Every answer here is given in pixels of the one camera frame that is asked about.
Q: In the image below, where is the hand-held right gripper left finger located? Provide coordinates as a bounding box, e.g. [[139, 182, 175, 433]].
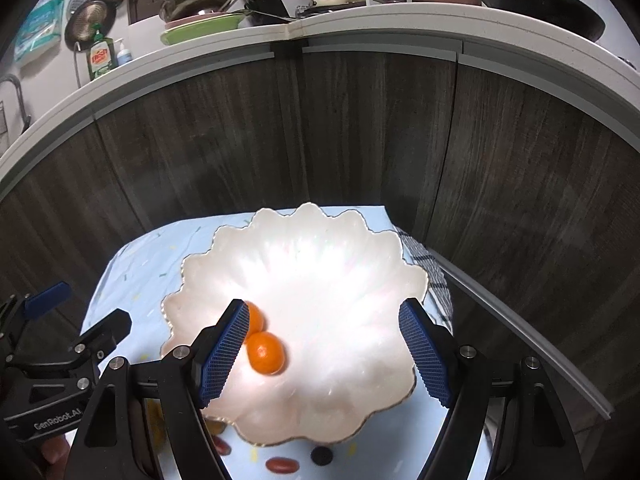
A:
[[65, 299, 250, 480]]

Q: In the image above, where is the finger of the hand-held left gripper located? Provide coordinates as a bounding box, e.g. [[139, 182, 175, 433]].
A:
[[65, 308, 133, 368], [0, 282, 71, 341]]

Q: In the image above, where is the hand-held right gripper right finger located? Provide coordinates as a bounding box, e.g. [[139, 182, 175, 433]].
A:
[[398, 298, 586, 480]]

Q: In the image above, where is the white shell-shaped bowl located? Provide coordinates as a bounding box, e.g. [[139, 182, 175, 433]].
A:
[[160, 202, 430, 448]]

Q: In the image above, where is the person's left hand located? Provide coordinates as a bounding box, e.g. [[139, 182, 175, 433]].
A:
[[30, 432, 76, 480]]

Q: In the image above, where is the orange tangerine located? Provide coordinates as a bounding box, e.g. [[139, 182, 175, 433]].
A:
[[244, 301, 266, 343], [245, 332, 287, 376]]

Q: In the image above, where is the light blue tablecloth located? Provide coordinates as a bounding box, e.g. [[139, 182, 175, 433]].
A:
[[82, 205, 501, 480]]

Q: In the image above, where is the checked white cloth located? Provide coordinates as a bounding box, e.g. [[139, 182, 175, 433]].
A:
[[395, 227, 453, 333]]

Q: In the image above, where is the grey metal strip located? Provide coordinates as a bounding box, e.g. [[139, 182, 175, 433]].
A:
[[434, 254, 615, 420]]

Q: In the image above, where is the metal faucet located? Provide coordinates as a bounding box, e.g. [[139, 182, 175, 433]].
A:
[[0, 74, 33, 136]]

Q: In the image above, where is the green dish soap bottle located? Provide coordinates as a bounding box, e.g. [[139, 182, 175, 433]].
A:
[[89, 22, 119, 82]]

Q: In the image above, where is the white pump bottle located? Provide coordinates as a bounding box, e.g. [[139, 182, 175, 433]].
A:
[[114, 37, 135, 67]]

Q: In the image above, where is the hanging black frying pan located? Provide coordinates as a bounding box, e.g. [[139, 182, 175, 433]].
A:
[[64, 0, 111, 53]]

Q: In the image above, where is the green plate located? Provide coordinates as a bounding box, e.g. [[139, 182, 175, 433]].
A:
[[160, 13, 246, 46]]

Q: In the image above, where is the pink plate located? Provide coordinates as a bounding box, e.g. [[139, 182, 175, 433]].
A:
[[164, 14, 241, 31]]

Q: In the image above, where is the black tray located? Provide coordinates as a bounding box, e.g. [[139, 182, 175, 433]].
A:
[[244, 0, 301, 26]]

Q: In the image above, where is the large black wok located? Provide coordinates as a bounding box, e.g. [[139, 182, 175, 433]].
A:
[[467, 0, 607, 43]]

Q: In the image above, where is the teal wall packet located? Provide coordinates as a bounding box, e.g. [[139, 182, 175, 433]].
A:
[[12, 0, 67, 63]]

